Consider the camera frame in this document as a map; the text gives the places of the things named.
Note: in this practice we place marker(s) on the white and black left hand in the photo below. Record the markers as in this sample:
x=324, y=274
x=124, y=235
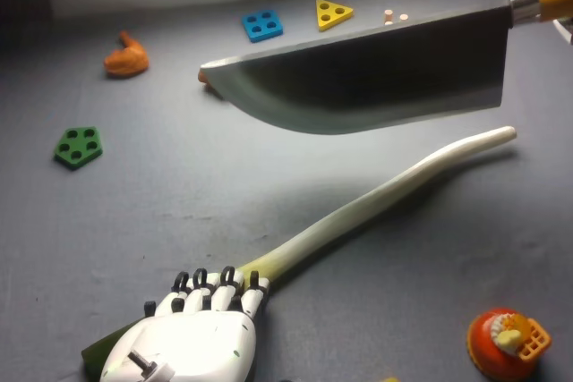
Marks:
x=192, y=342

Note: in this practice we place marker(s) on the long green white leek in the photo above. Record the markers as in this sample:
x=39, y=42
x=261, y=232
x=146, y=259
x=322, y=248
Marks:
x=358, y=203

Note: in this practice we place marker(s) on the grey table cloth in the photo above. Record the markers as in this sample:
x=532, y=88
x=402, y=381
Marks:
x=179, y=203

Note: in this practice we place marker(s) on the small wooden peg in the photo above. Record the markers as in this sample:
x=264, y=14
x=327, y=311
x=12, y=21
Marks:
x=388, y=17
x=403, y=18

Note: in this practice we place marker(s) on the small yellow toy piece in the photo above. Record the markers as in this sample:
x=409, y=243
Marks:
x=389, y=379

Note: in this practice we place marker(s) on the green pentagon block with holes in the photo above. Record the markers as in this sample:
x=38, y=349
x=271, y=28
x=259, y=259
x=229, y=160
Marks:
x=77, y=149

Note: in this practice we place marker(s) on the yellow triangle block with holes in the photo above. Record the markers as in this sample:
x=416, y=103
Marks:
x=323, y=19

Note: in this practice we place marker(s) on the orange toy food piece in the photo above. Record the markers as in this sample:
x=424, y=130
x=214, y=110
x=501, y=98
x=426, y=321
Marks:
x=207, y=80

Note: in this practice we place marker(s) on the orange chicken leg toy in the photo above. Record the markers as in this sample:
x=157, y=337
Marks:
x=127, y=60

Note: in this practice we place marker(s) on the blue square block with holes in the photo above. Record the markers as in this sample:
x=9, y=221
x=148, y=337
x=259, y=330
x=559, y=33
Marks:
x=262, y=26

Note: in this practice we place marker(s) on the orange dessert toy with waffle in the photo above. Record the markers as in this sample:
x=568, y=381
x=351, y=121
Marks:
x=497, y=346

